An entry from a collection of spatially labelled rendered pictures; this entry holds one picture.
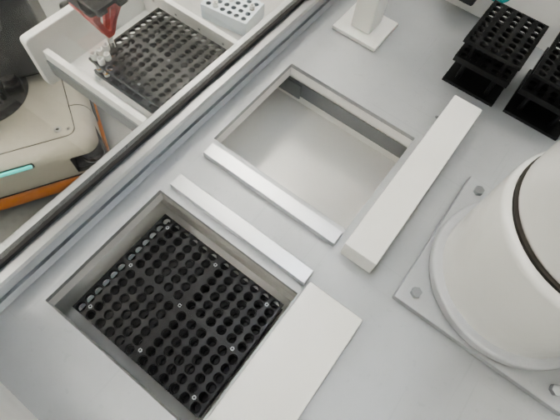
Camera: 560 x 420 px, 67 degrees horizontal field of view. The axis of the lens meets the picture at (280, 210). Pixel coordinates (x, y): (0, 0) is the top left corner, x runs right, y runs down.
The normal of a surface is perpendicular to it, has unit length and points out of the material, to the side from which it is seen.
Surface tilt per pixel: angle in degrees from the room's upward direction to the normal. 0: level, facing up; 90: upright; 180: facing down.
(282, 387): 0
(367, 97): 0
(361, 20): 90
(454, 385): 0
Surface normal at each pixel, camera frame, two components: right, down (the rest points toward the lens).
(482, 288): -0.91, 0.34
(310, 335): 0.06, -0.44
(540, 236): -0.98, 0.15
